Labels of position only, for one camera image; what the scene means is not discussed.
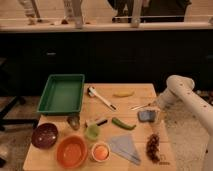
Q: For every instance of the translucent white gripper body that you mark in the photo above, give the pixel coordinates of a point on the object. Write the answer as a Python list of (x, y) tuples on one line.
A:
[(156, 115)]

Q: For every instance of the blue sponge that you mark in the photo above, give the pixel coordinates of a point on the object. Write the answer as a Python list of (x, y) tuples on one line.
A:
[(145, 116)]

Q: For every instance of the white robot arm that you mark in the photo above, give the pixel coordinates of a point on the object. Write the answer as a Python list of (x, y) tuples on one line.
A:
[(180, 87)]

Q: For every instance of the orange red bowl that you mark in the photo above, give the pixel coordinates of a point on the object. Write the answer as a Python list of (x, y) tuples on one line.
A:
[(71, 152)]

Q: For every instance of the dark purple bowl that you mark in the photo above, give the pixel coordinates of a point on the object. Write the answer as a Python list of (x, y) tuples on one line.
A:
[(44, 136)]

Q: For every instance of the white pen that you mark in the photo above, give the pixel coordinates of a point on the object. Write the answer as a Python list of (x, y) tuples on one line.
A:
[(141, 106)]

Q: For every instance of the bunch of dark grapes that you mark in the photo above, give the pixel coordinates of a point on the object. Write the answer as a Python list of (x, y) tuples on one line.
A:
[(152, 148)]

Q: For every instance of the yellow banana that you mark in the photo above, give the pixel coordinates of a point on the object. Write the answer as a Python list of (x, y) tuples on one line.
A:
[(122, 94)]

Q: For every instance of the green pepper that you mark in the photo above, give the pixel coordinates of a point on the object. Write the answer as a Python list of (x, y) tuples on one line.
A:
[(122, 125)]

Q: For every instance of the grey blue folded cloth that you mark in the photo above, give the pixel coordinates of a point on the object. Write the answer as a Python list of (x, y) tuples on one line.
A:
[(124, 146)]

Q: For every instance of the white black marker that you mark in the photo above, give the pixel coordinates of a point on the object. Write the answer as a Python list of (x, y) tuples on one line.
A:
[(97, 121)]

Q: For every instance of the light green cup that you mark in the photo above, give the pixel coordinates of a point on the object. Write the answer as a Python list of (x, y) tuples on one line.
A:
[(92, 132)]

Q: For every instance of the small cup with orange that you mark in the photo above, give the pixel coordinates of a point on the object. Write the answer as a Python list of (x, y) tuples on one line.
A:
[(100, 152)]

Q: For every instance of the brown avocado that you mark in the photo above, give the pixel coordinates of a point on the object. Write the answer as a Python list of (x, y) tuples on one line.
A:
[(74, 122)]

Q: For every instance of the green plastic tray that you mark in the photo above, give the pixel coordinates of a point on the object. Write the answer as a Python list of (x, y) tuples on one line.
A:
[(62, 95)]

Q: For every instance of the white handled brush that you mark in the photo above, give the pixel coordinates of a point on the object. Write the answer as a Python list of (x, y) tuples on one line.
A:
[(93, 93)]

